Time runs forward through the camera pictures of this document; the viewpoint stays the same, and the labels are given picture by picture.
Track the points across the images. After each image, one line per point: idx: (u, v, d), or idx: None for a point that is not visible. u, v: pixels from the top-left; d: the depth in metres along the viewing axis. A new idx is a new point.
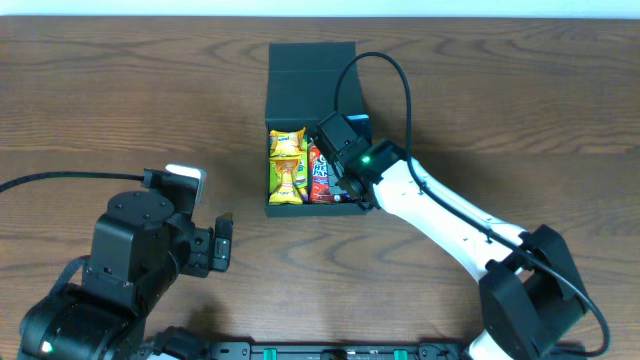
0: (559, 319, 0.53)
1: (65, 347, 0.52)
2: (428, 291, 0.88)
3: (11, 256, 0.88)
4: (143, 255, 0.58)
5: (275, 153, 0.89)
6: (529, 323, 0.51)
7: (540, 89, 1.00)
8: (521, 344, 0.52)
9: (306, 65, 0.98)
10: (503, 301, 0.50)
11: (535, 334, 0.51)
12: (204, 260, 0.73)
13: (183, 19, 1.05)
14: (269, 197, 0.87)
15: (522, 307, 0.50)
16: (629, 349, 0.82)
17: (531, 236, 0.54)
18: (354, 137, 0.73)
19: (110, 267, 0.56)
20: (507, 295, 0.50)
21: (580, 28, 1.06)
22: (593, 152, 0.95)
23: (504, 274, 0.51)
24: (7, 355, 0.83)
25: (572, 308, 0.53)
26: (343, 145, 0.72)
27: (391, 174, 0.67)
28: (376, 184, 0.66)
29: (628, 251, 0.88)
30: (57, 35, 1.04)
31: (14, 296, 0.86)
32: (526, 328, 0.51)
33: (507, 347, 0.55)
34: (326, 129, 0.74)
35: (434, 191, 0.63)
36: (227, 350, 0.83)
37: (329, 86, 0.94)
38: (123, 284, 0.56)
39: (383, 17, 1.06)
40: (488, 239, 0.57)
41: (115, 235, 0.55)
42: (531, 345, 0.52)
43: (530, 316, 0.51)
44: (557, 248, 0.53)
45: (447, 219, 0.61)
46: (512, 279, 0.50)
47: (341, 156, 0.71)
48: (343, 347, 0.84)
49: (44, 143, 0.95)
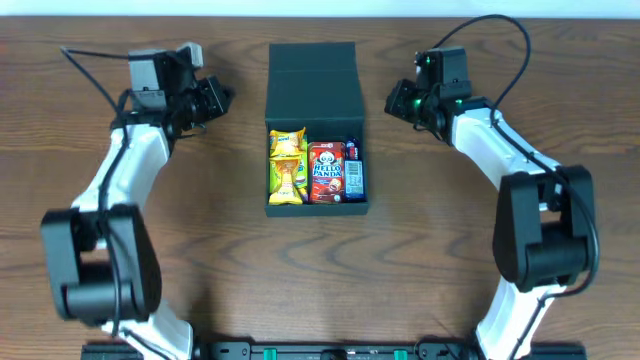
0: (559, 256, 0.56)
1: (138, 126, 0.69)
2: (428, 291, 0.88)
3: (13, 255, 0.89)
4: (164, 81, 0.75)
5: (275, 154, 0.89)
6: (530, 232, 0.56)
7: (540, 89, 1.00)
8: (514, 250, 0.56)
9: (304, 61, 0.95)
10: (514, 193, 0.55)
11: (530, 242, 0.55)
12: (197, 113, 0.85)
13: (181, 19, 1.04)
14: (268, 197, 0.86)
15: (530, 215, 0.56)
16: (629, 349, 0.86)
17: (566, 170, 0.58)
18: (464, 78, 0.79)
19: (146, 84, 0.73)
20: (521, 191, 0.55)
21: (582, 26, 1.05)
22: (593, 151, 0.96)
23: (526, 178, 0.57)
24: (15, 352, 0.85)
25: (573, 245, 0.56)
26: (450, 82, 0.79)
27: (472, 108, 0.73)
28: (457, 116, 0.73)
29: (625, 252, 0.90)
30: (54, 34, 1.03)
31: (18, 295, 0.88)
32: (523, 228, 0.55)
33: (503, 263, 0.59)
34: (446, 59, 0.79)
35: (505, 129, 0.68)
36: (227, 350, 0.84)
37: (329, 87, 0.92)
38: (157, 97, 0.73)
39: (383, 17, 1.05)
40: (526, 159, 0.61)
41: (143, 62, 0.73)
42: (522, 252, 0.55)
43: (532, 224, 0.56)
44: (587, 190, 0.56)
45: (503, 140, 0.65)
46: (534, 185, 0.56)
47: (443, 89, 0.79)
48: (343, 347, 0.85)
49: (45, 143, 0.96)
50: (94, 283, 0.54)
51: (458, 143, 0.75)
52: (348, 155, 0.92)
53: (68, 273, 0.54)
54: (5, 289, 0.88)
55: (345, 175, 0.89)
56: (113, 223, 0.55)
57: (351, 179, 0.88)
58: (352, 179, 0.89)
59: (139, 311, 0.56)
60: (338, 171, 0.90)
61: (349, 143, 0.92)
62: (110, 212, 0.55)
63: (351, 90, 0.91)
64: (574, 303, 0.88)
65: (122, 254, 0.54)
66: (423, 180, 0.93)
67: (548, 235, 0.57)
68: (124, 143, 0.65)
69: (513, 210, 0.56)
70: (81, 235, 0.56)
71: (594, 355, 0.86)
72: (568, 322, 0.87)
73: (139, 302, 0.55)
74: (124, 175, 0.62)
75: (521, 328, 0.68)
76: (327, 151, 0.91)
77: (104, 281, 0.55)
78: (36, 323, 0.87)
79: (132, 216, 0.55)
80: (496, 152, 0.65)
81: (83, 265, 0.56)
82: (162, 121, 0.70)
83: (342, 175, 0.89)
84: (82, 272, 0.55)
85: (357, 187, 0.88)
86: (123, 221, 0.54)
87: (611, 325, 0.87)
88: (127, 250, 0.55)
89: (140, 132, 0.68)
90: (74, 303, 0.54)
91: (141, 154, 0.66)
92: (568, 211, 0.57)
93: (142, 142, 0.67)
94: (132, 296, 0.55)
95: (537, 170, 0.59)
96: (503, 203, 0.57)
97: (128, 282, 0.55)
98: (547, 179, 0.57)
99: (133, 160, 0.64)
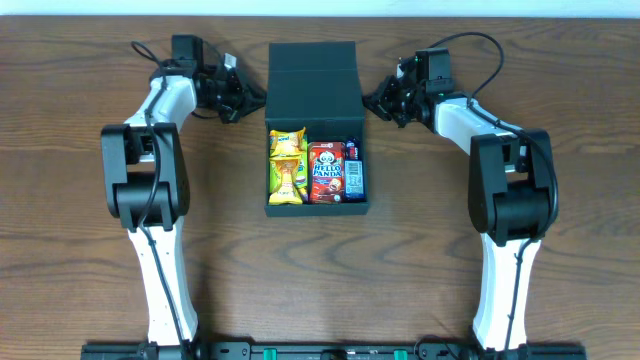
0: (524, 208, 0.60)
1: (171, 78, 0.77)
2: (428, 292, 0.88)
3: (13, 255, 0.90)
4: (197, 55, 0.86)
5: (275, 153, 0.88)
6: (497, 184, 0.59)
7: (540, 89, 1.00)
8: (484, 201, 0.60)
9: (304, 61, 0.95)
10: (480, 151, 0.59)
11: (497, 195, 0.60)
12: (224, 97, 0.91)
13: (181, 19, 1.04)
14: (268, 197, 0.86)
15: (494, 168, 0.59)
16: (629, 349, 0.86)
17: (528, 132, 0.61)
18: (448, 75, 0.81)
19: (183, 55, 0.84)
20: (487, 148, 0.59)
21: (583, 26, 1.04)
22: (594, 151, 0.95)
23: (492, 136, 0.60)
24: (17, 351, 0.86)
25: (536, 197, 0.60)
26: (435, 78, 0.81)
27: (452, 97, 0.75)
28: (439, 103, 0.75)
29: (625, 252, 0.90)
30: (53, 34, 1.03)
31: (19, 295, 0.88)
32: (491, 183, 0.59)
33: (476, 217, 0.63)
34: (431, 58, 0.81)
35: (479, 108, 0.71)
36: (227, 350, 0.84)
37: (329, 87, 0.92)
38: (190, 63, 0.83)
39: (384, 16, 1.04)
40: (494, 126, 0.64)
41: (183, 38, 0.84)
42: (491, 205, 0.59)
43: (498, 179, 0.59)
44: (547, 148, 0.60)
45: (477, 117, 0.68)
46: (499, 144, 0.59)
47: (428, 84, 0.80)
48: (343, 347, 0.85)
49: (45, 143, 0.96)
50: (137, 185, 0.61)
51: (439, 133, 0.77)
52: (348, 155, 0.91)
53: (118, 175, 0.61)
54: (6, 289, 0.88)
55: (345, 175, 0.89)
56: (158, 136, 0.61)
57: (351, 180, 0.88)
58: (352, 179, 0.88)
59: (171, 214, 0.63)
60: (338, 171, 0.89)
61: (349, 143, 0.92)
62: (156, 126, 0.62)
63: (352, 89, 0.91)
64: (575, 304, 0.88)
65: (167, 158, 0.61)
66: (422, 180, 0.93)
67: (516, 189, 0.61)
68: (164, 85, 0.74)
69: (480, 163, 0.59)
70: (130, 148, 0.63)
71: (594, 355, 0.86)
72: (568, 322, 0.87)
73: (176, 203, 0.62)
74: (163, 105, 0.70)
75: (509, 305, 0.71)
76: (327, 151, 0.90)
77: (144, 185, 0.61)
78: (37, 323, 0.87)
79: (174, 131, 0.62)
80: (469, 126, 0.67)
81: (130, 173, 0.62)
82: (192, 75, 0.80)
83: (342, 175, 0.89)
84: (129, 177, 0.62)
85: (357, 187, 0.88)
86: (167, 133, 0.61)
87: (611, 325, 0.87)
88: (167, 149, 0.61)
89: (175, 80, 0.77)
90: (118, 202, 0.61)
91: (178, 94, 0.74)
92: (533, 168, 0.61)
93: (176, 87, 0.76)
94: (168, 198, 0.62)
95: (504, 133, 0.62)
96: (472, 161, 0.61)
97: (165, 187, 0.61)
98: (514, 141, 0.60)
99: (171, 99, 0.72)
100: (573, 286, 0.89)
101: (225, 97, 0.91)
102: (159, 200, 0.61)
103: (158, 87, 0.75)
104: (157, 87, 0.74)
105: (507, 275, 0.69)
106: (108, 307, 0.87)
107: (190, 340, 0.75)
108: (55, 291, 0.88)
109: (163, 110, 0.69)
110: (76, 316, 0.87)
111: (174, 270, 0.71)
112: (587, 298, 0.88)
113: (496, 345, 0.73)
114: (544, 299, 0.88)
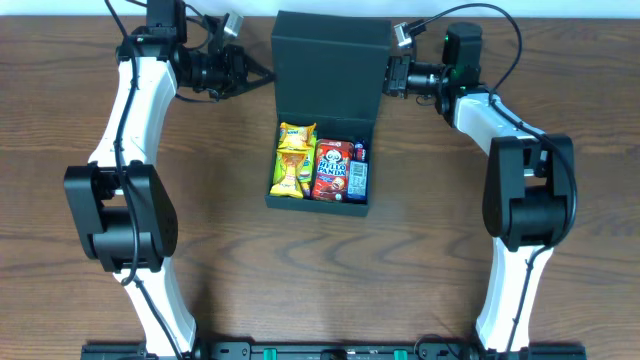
0: (539, 214, 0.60)
1: (143, 59, 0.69)
2: (428, 292, 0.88)
3: (13, 256, 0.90)
4: (179, 22, 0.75)
5: (283, 146, 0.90)
6: (515, 190, 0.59)
7: (540, 89, 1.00)
8: (499, 206, 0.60)
9: (317, 64, 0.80)
10: (502, 157, 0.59)
11: (512, 205, 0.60)
12: (211, 75, 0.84)
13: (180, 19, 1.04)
14: (270, 188, 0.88)
15: (514, 171, 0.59)
16: (630, 349, 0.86)
17: (551, 137, 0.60)
18: (477, 65, 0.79)
19: (161, 22, 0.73)
20: (508, 153, 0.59)
21: (581, 26, 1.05)
22: (593, 152, 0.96)
23: (515, 140, 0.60)
24: (15, 350, 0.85)
25: (553, 205, 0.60)
26: (462, 67, 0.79)
27: (473, 91, 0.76)
28: (460, 98, 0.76)
29: (625, 252, 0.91)
30: (55, 34, 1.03)
31: (19, 295, 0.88)
32: (508, 189, 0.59)
33: (490, 221, 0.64)
34: (461, 45, 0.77)
35: (500, 105, 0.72)
36: (227, 350, 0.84)
37: (339, 91, 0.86)
38: (168, 32, 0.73)
39: (384, 17, 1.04)
40: (516, 128, 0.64)
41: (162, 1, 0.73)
42: (507, 212, 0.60)
43: (517, 185, 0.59)
44: (569, 156, 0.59)
45: (500, 116, 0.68)
46: (521, 148, 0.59)
47: (453, 74, 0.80)
48: (343, 347, 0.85)
49: (44, 143, 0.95)
50: (119, 232, 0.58)
51: (458, 127, 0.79)
52: (355, 156, 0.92)
53: (92, 224, 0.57)
54: (6, 288, 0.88)
55: (349, 175, 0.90)
56: (133, 181, 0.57)
57: (355, 180, 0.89)
58: (356, 180, 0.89)
59: (158, 256, 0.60)
60: (342, 171, 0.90)
61: (357, 144, 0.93)
62: (128, 170, 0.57)
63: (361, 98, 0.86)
64: (574, 304, 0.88)
65: (143, 205, 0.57)
66: (423, 180, 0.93)
67: (533, 195, 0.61)
68: (134, 84, 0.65)
69: (499, 166, 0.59)
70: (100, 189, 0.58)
71: (594, 355, 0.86)
72: (568, 322, 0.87)
73: (161, 246, 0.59)
74: (136, 128, 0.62)
75: (514, 308, 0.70)
76: (335, 149, 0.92)
77: (125, 230, 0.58)
78: (36, 323, 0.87)
79: (150, 174, 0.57)
80: (491, 126, 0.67)
81: (106, 216, 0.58)
82: (164, 53, 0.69)
83: (346, 175, 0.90)
84: (105, 220, 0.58)
85: (359, 188, 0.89)
86: (142, 178, 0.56)
87: (611, 325, 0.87)
88: (143, 197, 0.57)
89: (146, 72, 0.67)
90: (100, 249, 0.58)
91: (152, 95, 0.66)
92: (553, 174, 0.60)
93: (151, 86, 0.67)
94: (153, 243, 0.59)
95: (526, 137, 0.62)
96: (491, 165, 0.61)
97: (149, 232, 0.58)
98: (534, 145, 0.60)
99: (145, 103, 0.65)
100: (572, 286, 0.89)
101: (213, 74, 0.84)
102: (144, 245, 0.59)
103: (128, 86, 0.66)
104: (128, 88, 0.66)
105: (512, 278, 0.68)
106: (107, 307, 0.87)
107: (189, 351, 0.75)
108: (55, 291, 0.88)
109: (137, 136, 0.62)
110: (75, 316, 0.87)
111: (166, 302, 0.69)
112: (587, 298, 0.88)
113: (497, 346, 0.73)
114: (543, 298, 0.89)
